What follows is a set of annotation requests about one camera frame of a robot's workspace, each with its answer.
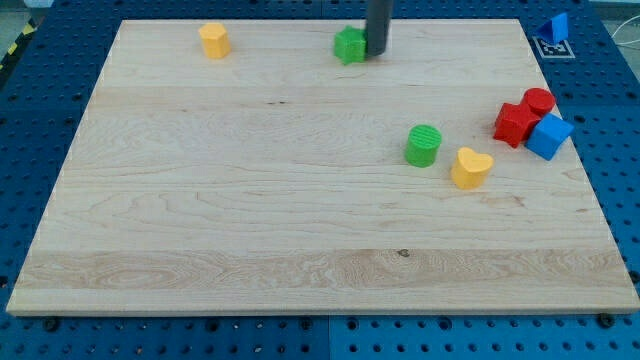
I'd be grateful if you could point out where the wooden board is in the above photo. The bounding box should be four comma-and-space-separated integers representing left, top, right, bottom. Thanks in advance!
7, 19, 639, 316

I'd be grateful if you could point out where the green cylinder block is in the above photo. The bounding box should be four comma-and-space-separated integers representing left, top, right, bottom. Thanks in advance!
404, 124, 442, 168

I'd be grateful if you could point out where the green star block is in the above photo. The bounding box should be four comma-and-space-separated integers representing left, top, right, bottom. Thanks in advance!
333, 25, 367, 65

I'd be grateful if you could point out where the yellow heart block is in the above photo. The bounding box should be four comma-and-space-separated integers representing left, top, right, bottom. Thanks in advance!
450, 147, 494, 190

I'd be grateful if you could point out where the yellow hexagon block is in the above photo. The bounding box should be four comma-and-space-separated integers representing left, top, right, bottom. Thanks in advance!
198, 22, 231, 59

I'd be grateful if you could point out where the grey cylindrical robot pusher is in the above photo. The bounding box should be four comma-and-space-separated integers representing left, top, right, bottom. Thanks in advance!
365, 0, 393, 57

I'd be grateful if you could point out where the red star block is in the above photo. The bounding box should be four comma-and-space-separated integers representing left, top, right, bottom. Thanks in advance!
493, 103, 541, 148

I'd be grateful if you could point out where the red cylinder block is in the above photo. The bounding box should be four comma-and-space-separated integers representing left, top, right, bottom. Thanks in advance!
520, 87, 556, 116

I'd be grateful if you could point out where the blue cube block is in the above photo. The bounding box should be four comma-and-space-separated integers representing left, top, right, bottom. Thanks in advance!
525, 113, 574, 161

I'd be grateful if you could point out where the black white fiducial marker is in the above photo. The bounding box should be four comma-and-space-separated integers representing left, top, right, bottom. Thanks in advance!
532, 36, 575, 59

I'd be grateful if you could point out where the blue triangle block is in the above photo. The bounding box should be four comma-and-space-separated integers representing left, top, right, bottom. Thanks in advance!
536, 12, 569, 45

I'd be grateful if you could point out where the white cable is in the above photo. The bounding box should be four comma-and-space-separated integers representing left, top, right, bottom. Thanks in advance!
610, 13, 640, 50

